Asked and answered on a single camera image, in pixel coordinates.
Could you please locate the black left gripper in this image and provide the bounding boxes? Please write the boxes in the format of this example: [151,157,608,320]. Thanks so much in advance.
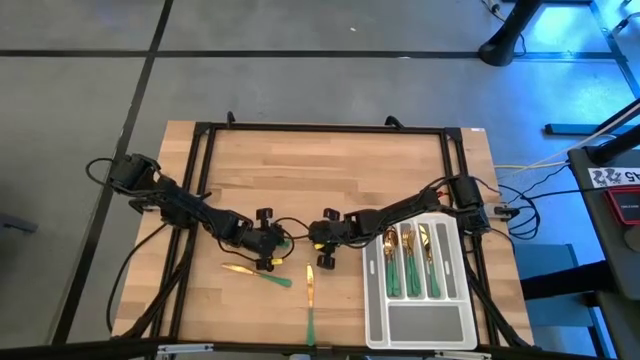
[238,207,298,272]

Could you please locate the black pole base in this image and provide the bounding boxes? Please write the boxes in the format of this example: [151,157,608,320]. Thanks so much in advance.
[477,0,544,68]

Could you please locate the white floor cable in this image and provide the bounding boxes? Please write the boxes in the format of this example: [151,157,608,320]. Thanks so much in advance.
[499,117,640,176]

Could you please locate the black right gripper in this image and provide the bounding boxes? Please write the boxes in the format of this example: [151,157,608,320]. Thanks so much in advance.
[308,208,360,270]

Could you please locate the black cable bundle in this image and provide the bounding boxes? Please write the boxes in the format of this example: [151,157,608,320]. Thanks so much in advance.
[122,234,196,341]
[462,239,531,349]

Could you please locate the white cutlery tray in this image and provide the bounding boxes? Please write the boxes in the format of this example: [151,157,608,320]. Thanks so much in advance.
[360,213,479,351]

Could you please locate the black left camera cable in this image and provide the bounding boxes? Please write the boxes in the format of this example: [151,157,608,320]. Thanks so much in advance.
[273,215,312,242]

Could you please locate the yellow floor cable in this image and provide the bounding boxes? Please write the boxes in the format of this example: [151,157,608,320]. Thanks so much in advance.
[493,158,569,171]

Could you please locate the silver bracket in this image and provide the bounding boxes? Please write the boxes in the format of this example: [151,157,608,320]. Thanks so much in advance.
[155,343,215,357]
[433,349,494,360]

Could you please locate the red black device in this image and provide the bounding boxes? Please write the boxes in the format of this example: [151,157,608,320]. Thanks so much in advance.
[602,185,640,225]

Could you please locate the white power adapter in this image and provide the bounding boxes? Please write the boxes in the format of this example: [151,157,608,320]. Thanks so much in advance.
[482,202,521,221]

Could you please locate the white printed label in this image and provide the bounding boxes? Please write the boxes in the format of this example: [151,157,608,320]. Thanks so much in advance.
[587,166,640,189]

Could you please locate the grey side table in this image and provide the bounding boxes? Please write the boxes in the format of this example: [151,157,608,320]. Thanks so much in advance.
[567,144,640,301]

